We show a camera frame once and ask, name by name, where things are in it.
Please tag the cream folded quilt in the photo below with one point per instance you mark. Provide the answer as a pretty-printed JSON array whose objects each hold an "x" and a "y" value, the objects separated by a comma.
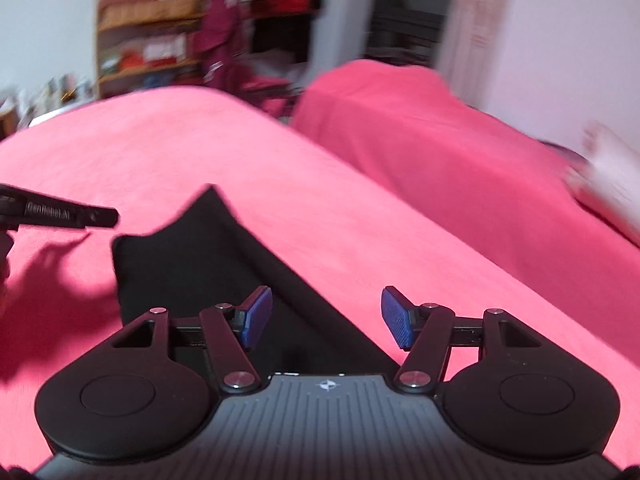
[{"x": 607, "y": 182}]

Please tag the black pants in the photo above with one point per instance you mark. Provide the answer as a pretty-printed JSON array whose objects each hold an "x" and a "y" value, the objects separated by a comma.
[{"x": 205, "y": 257}]

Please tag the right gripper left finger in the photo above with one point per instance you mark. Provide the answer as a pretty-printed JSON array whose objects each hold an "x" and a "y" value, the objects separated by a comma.
[{"x": 151, "y": 386}]

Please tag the pink floral curtain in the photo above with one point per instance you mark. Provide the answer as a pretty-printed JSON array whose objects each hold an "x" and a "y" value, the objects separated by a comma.
[{"x": 468, "y": 47}]

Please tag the hanging red clothes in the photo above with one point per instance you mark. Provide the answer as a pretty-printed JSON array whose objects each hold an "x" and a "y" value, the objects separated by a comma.
[{"x": 236, "y": 34}]

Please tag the wooden shelf unit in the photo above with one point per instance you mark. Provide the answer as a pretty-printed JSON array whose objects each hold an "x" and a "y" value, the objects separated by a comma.
[{"x": 144, "y": 44}]

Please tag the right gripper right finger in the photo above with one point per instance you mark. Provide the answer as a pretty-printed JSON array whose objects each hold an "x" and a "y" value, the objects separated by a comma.
[{"x": 500, "y": 384}]

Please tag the far pink bed cover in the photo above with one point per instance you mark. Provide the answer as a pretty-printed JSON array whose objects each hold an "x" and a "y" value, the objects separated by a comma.
[{"x": 496, "y": 189}]

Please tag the near pink bed cover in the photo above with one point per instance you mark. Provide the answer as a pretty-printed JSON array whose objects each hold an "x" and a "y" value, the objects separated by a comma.
[{"x": 148, "y": 155}]

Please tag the pink bed cover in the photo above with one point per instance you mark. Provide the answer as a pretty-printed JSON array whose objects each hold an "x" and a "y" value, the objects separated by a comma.
[
  {"x": 148, "y": 155},
  {"x": 496, "y": 189}
]

